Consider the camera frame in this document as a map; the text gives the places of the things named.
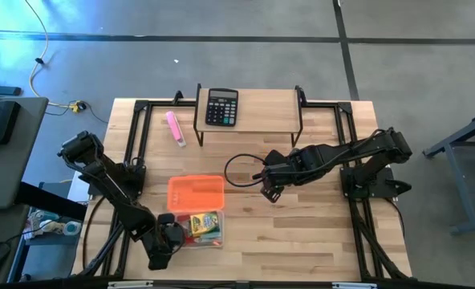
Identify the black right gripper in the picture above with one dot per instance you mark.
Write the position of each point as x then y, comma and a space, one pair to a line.
279, 172

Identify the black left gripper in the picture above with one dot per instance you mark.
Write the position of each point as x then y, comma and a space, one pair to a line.
169, 241

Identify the pink pen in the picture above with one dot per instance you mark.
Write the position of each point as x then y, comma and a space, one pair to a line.
197, 241

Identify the crayon box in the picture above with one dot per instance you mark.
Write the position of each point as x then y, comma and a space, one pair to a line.
204, 225

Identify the clear pencil case orange lid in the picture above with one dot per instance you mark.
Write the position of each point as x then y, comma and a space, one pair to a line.
196, 192

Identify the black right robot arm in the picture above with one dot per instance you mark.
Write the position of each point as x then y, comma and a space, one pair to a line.
342, 154

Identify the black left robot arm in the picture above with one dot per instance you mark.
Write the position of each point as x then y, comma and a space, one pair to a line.
113, 188

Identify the wooden shelf riser black legs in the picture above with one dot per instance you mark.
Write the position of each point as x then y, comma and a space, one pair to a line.
261, 112

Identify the black desk calculator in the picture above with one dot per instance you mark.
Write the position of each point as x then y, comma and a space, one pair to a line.
221, 107

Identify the clear tape roll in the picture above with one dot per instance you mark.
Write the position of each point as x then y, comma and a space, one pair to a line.
72, 228

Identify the pink and white marker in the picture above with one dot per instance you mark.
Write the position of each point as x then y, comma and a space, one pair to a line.
174, 126

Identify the black slanted board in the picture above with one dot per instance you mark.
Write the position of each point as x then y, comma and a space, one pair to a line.
53, 200

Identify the blue storage cart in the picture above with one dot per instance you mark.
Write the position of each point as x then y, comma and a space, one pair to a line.
41, 257

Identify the grey side desk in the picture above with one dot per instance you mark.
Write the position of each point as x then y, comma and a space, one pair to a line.
13, 168

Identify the blue metal stand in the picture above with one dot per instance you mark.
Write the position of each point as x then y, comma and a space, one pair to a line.
458, 168

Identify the silver edge bracket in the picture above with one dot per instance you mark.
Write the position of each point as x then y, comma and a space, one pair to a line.
354, 285
130, 284

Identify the black aluminium table frame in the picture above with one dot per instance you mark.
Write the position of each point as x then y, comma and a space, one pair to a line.
146, 120

